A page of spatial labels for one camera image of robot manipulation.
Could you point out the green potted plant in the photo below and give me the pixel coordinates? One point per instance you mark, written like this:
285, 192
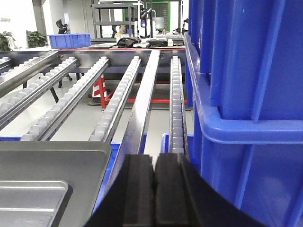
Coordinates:
36, 39
4, 45

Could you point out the stacked blue plastic crates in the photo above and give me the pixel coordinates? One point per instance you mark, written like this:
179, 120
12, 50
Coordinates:
245, 79

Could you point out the black bag on table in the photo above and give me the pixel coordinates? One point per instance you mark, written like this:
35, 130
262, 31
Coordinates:
128, 42

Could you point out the silver metal tray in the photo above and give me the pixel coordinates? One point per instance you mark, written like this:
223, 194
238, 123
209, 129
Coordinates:
50, 183

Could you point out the flat steel divider bar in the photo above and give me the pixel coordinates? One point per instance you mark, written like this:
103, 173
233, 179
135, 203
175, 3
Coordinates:
133, 137

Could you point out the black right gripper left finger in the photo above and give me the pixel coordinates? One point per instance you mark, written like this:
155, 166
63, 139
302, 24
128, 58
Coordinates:
129, 201

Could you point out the dark metal shelving rack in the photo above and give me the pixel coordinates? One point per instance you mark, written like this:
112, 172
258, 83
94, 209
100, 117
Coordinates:
113, 18

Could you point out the blue box under conveyor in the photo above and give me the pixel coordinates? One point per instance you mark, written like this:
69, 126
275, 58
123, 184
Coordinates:
115, 147

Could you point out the grey roller conveyor rail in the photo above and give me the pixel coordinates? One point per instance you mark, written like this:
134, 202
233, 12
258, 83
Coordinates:
107, 125
178, 141
23, 99
53, 119

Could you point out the blue bin on far table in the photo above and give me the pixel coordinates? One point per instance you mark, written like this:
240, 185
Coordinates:
70, 41

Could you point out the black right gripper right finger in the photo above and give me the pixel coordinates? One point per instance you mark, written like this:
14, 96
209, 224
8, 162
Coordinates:
184, 199

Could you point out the red steel support frame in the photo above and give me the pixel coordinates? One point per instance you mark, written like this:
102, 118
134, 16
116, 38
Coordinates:
159, 100

